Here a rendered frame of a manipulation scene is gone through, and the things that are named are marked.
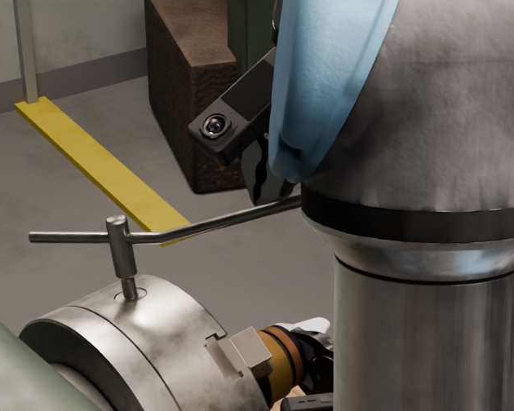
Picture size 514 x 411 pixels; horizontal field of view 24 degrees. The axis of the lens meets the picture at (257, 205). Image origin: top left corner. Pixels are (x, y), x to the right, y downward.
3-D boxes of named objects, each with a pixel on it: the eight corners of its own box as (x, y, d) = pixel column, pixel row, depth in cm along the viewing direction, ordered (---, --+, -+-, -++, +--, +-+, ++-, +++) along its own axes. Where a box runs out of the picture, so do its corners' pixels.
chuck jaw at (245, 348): (188, 429, 124) (228, 385, 115) (163, 389, 126) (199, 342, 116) (267, 384, 131) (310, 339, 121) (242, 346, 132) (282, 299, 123)
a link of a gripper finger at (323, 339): (299, 347, 138) (352, 384, 133) (288, 353, 137) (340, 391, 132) (300, 315, 136) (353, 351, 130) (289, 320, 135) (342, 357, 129)
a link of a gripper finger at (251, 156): (296, 195, 119) (313, 123, 113) (251, 216, 116) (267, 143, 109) (276, 178, 120) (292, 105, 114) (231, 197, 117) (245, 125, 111)
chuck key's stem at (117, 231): (121, 325, 121) (101, 223, 117) (130, 315, 123) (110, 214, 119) (141, 326, 121) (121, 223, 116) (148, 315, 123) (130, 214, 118)
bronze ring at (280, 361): (253, 375, 127) (315, 340, 132) (198, 334, 133) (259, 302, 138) (252, 440, 132) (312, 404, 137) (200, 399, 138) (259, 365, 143)
